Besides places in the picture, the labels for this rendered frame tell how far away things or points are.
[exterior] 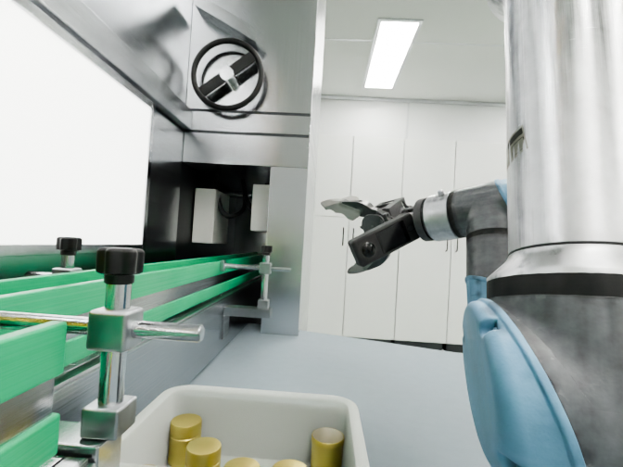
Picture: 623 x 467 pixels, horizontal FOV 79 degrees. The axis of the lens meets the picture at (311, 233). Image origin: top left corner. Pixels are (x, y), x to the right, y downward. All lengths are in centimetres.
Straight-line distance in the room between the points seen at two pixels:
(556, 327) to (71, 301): 41
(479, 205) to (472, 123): 424
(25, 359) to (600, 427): 30
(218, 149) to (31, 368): 97
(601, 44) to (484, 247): 28
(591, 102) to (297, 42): 101
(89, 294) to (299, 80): 90
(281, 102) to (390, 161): 289
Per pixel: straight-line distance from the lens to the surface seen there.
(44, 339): 26
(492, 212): 56
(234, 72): 119
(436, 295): 403
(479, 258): 55
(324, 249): 384
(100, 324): 29
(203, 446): 44
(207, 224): 128
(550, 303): 27
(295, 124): 115
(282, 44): 125
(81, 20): 80
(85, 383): 46
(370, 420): 66
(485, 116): 488
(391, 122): 458
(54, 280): 55
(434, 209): 60
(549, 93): 33
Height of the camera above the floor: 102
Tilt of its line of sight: 1 degrees up
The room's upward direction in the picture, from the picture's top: 3 degrees clockwise
